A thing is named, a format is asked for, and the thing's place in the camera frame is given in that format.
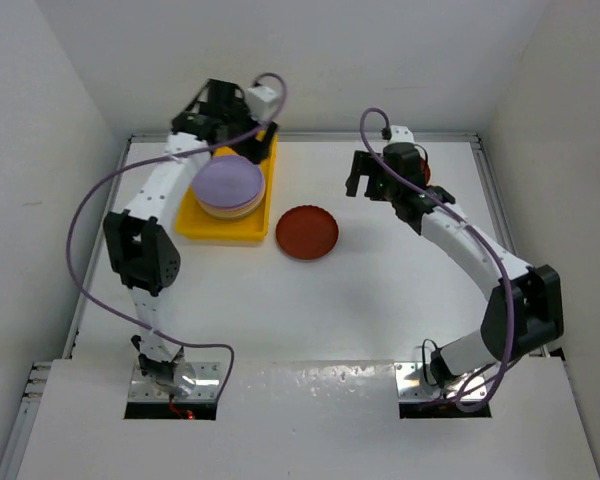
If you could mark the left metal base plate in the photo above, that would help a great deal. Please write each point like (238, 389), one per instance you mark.
(193, 382)

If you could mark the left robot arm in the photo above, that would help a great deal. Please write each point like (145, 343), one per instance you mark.
(141, 252)

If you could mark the yellow plastic bin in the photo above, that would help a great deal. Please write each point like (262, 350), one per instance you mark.
(194, 223)

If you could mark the aluminium table frame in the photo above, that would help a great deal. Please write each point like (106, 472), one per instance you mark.
(313, 392)

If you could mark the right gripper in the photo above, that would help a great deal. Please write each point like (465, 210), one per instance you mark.
(353, 180)

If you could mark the metal base plate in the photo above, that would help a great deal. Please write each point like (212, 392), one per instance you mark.
(193, 382)
(412, 388)

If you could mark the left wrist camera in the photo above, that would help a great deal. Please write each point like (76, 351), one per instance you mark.
(262, 101)

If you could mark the lavender plate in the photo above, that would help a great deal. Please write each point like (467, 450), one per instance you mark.
(228, 181)
(229, 200)

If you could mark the pink plate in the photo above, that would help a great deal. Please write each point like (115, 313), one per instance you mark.
(237, 212)

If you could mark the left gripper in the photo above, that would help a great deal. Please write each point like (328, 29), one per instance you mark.
(255, 150)

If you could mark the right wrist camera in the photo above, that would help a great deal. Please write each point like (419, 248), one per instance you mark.
(397, 134)

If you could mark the dark red plate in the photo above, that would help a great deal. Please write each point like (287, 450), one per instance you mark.
(426, 170)
(307, 233)

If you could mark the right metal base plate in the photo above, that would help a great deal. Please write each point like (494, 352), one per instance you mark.
(412, 388)

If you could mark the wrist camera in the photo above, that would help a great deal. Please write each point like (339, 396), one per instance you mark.
(262, 101)
(397, 134)

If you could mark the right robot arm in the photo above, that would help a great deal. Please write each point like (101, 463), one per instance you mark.
(524, 303)

